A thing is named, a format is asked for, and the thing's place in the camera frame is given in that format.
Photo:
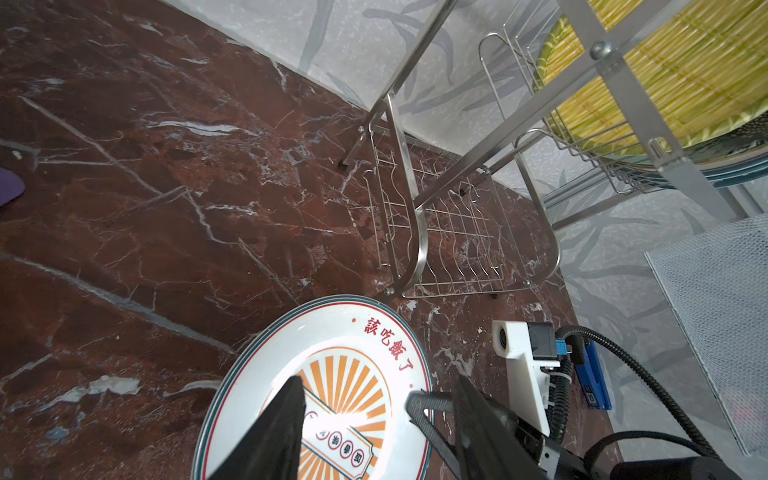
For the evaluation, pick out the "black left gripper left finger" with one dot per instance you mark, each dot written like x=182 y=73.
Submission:
x=271 y=447

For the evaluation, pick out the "blue clip tool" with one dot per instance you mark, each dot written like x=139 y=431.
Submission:
x=591 y=378

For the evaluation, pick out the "stainless steel dish rack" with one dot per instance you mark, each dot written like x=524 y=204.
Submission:
x=487 y=223

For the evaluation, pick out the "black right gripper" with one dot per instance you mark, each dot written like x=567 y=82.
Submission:
x=554 y=461

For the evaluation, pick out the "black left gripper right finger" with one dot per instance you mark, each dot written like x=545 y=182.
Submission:
x=485 y=448

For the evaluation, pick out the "white wire mesh basket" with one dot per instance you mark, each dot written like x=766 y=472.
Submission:
x=716 y=285

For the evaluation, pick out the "orange sunburst plate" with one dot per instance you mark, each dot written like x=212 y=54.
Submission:
x=358 y=361

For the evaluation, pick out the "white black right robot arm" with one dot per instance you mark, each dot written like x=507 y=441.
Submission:
x=659 y=443

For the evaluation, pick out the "yellow ribbed plate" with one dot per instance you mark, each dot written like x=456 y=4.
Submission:
x=705 y=71

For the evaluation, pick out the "purple pink spatula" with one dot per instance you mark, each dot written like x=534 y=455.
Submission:
x=11 y=186

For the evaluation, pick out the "light green flower plate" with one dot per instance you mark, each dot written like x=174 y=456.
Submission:
x=736 y=157

